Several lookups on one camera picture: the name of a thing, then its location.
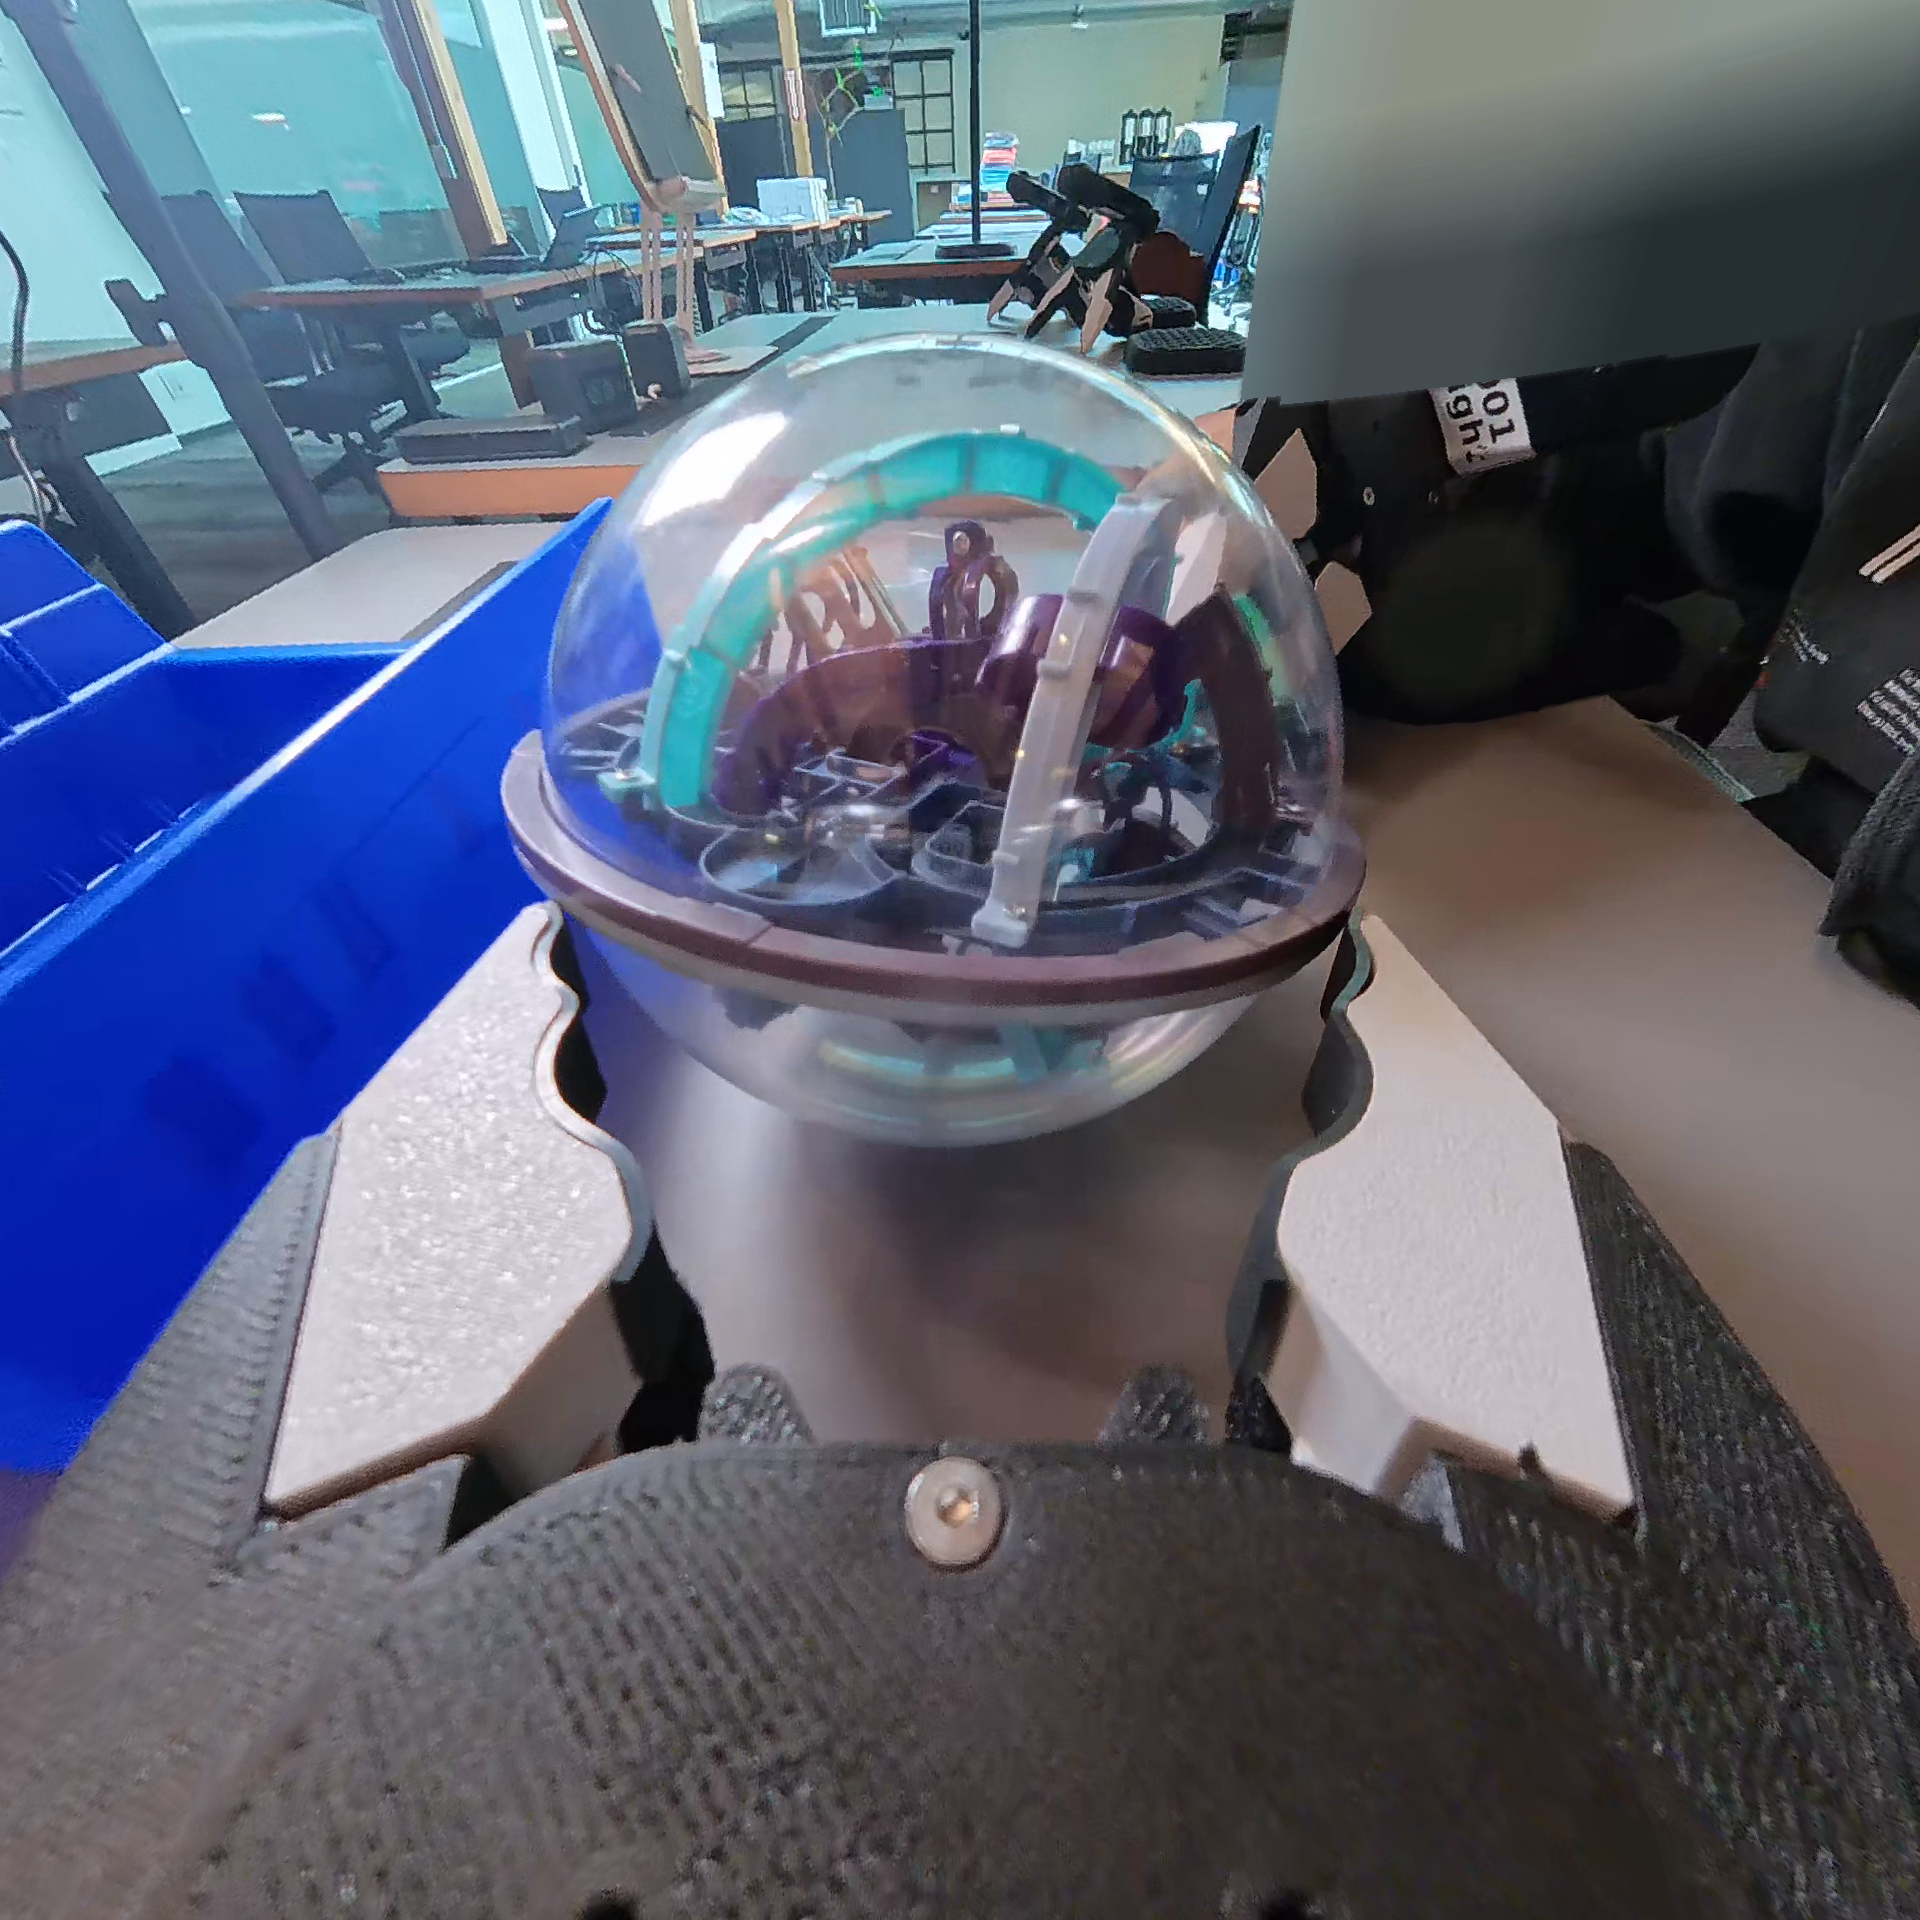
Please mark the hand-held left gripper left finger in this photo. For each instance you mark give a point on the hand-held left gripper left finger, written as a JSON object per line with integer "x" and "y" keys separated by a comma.
{"x": 435, "y": 1260}

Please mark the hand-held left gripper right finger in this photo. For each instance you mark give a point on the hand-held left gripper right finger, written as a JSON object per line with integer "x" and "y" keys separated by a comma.
{"x": 1472, "y": 1260}

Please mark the clear maze ball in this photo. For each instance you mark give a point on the clear maze ball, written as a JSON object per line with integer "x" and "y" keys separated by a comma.
{"x": 932, "y": 752}

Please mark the person's black printed jacket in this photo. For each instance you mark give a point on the person's black printed jacket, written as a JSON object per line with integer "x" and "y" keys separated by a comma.
{"x": 1830, "y": 574}

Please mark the blue plastic bin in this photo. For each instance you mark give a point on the blue plastic bin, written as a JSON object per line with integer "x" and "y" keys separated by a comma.
{"x": 209, "y": 962}

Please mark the grey desk with wooden edge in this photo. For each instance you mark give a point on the grey desk with wooden edge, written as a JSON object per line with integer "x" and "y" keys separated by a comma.
{"x": 602, "y": 452}

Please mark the black office chair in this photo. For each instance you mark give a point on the black office chair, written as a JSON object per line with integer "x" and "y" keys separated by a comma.
{"x": 315, "y": 284}

